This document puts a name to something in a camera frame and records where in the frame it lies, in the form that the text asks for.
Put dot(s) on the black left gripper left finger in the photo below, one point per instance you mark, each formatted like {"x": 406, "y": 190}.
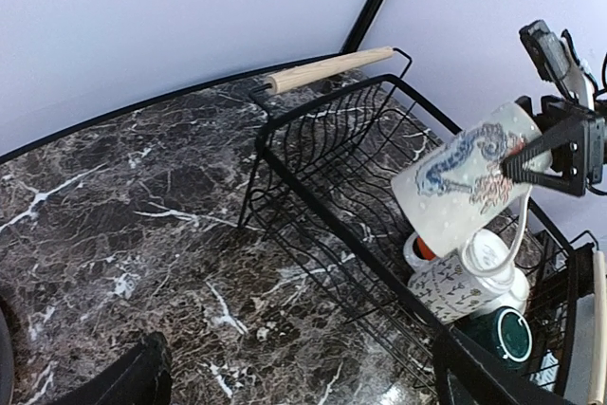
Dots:
{"x": 141, "y": 376}

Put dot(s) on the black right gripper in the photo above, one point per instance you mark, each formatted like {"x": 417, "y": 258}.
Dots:
{"x": 567, "y": 158}

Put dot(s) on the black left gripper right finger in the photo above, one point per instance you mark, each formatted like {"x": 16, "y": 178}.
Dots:
{"x": 465, "y": 373}

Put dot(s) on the white cup with black characters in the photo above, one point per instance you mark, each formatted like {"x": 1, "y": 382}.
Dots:
{"x": 462, "y": 282}

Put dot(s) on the white mug with grey pattern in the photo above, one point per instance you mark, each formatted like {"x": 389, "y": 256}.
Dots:
{"x": 453, "y": 191}

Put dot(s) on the grey reindeer snowflake plate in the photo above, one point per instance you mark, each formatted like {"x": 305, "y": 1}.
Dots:
{"x": 7, "y": 358}

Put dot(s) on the dark green cup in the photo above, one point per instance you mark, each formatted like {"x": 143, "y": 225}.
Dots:
{"x": 505, "y": 334}

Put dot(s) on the white bowl with black stripes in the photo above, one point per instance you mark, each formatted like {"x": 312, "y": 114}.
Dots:
{"x": 518, "y": 294}

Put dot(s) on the orange bowl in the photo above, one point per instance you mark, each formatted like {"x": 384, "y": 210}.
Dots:
{"x": 422, "y": 250}

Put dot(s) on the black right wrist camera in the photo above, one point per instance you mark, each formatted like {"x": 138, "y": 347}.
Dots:
{"x": 557, "y": 62}

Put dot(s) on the black wire dish rack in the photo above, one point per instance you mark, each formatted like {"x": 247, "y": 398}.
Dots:
{"x": 320, "y": 188}

